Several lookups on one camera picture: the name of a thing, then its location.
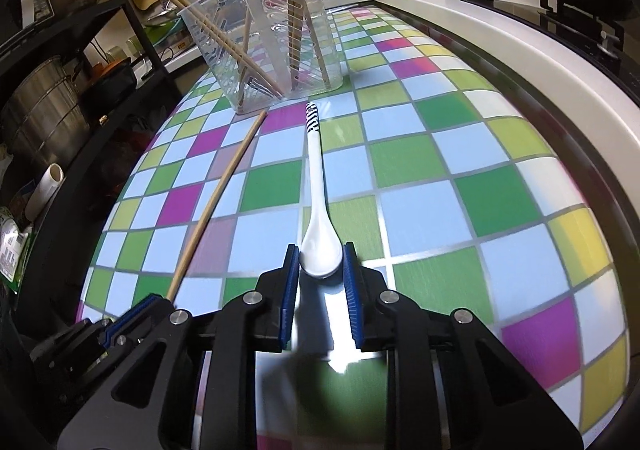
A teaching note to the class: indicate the black shelf rack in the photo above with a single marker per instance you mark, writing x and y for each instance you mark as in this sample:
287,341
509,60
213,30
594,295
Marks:
122,114

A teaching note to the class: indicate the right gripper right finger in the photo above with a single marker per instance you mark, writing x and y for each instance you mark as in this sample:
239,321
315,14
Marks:
451,383

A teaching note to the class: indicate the orange lidded black pot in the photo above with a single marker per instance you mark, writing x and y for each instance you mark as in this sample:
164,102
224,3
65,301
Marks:
116,80

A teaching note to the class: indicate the wooden chopstick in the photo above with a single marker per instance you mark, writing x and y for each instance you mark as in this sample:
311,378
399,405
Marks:
199,230

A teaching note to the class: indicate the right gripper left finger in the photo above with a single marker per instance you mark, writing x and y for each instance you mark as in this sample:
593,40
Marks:
192,378

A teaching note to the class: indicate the white ceramic spoon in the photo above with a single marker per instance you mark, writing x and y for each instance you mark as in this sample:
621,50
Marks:
321,251

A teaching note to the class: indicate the clear plastic utensil holder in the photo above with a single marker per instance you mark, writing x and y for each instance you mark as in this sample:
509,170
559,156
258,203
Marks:
268,47

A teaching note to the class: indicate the checkered table mat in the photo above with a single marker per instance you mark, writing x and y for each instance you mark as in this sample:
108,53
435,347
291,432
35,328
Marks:
434,176

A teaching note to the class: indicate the stainless steel pot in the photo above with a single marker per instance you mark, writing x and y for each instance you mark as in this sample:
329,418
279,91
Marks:
42,119

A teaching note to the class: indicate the white paper roll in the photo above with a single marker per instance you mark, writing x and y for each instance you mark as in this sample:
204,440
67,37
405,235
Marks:
49,182

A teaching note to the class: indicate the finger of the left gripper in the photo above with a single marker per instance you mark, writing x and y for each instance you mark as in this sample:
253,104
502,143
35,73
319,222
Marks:
130,317

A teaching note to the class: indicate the black gas stove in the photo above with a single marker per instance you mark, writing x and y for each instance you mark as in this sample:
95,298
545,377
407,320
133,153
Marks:
610,46

